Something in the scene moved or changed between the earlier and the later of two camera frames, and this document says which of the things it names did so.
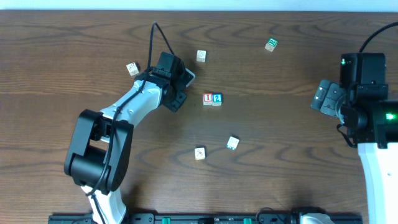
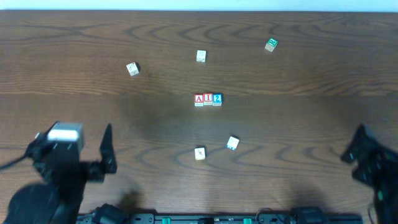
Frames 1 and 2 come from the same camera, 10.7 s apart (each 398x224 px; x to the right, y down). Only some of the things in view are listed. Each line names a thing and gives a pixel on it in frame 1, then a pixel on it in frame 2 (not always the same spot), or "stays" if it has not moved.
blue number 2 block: [216, 99] stays
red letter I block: [208, 99] stays
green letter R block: [271, 43] stays
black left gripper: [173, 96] to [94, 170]
